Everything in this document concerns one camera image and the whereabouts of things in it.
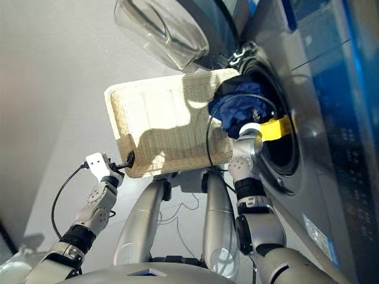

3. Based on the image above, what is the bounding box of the navy blue garment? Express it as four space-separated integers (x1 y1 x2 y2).
208 81 272 140

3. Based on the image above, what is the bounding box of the pale woven laundry basket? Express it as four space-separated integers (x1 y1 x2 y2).
104 67 240 179

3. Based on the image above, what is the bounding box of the round washing machine door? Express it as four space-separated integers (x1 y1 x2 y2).
113 0 240 72

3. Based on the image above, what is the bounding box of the grey washing machine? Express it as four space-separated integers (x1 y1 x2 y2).
227 0 379 284

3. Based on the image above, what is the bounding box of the silver robot torso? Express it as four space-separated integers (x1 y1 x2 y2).
56 262 237 284

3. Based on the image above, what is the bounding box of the white rating label sticker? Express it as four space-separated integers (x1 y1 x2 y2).
301 212 340 266

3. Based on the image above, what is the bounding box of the thin grey floor wire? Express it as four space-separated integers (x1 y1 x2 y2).
158 192 202 258

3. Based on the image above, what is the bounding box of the yellow wrist camera mount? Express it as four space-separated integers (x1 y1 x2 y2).
240 115 297 141

